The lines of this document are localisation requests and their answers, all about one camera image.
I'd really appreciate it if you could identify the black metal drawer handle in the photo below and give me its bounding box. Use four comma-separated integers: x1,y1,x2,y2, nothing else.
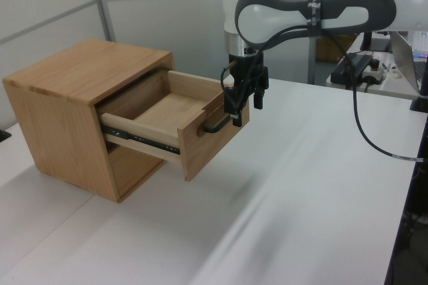
197,114,235,137

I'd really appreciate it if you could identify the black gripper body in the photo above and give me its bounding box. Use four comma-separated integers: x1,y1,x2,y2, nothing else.
229,51,269,92

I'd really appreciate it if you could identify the black metal drawer slide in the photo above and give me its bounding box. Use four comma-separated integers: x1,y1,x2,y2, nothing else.
102,123,181,156

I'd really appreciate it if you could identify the wooden drawer with black handle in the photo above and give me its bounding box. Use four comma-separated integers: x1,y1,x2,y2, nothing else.
96,69,251,182

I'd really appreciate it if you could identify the grey metal partition post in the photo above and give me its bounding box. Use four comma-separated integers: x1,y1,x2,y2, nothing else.
89,0,116,43

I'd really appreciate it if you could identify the grey emergency stop button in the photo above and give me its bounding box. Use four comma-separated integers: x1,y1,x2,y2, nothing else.
362,60,386,86

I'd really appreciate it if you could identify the black cable strap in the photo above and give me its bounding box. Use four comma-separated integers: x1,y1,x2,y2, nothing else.
305,0,324,37

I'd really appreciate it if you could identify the black power box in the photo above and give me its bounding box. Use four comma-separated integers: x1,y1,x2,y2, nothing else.
330,53,374,84

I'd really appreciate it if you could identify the white desk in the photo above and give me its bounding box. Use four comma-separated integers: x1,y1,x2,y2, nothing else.
326,32,428,101

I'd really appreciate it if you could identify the wooden two-drawer cabinet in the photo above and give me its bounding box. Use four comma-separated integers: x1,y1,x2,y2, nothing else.
2,39,177,204

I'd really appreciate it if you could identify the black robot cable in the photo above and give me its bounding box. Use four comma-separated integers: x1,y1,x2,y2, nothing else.
219,25,428,163

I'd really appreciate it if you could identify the silver laptop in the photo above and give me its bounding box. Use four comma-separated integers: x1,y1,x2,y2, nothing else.
390,30,428,94

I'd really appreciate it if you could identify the brown cardboard box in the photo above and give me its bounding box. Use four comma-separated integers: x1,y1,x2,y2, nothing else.
316,35,356,64

